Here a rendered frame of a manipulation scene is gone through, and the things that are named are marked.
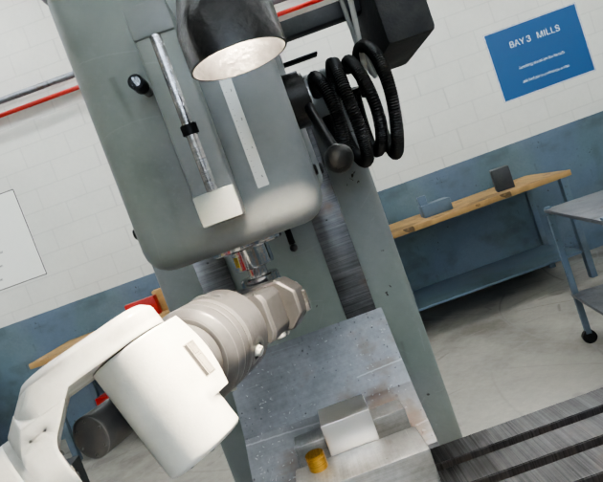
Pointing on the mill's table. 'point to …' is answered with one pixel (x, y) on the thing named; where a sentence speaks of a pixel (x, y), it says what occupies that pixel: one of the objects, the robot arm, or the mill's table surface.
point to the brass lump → (316, 460)
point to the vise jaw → (380, 462)
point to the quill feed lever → (298, 93)
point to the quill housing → (102, 12)
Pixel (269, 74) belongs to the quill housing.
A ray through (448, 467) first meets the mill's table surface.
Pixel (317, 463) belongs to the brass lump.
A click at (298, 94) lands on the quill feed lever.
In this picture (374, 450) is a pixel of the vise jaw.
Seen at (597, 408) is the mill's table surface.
